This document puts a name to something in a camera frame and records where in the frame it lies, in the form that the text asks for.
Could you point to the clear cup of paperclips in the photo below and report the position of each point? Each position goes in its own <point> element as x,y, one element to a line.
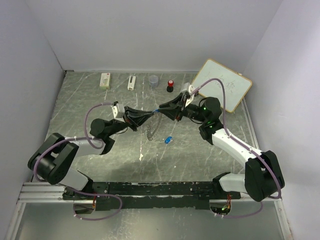
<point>153,81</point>

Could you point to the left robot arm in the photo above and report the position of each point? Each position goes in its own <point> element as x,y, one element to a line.
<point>52,161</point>

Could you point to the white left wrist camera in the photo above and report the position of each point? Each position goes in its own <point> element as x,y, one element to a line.
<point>118,110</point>

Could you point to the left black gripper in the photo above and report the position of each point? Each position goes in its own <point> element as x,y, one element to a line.
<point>134,118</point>

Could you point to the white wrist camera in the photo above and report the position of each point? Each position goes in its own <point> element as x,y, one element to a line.
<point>118,110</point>
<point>187,93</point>

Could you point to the white stapler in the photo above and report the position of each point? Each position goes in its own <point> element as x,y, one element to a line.
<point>131,83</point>

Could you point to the yellow framed whiteboard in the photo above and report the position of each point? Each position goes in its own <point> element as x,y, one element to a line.
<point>231,85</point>

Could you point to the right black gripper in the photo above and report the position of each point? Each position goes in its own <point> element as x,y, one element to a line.
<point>172,109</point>

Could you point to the green white staple box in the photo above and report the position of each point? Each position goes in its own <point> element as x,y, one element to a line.
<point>105,81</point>

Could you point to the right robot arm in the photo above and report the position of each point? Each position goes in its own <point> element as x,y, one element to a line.
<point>262,177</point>

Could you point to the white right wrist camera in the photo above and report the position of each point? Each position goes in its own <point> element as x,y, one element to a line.
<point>187,93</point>

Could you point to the aluminium rail frame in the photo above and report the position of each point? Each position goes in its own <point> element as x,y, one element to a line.
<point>41,191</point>

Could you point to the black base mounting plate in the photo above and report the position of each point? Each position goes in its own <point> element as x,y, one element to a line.
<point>149,195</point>

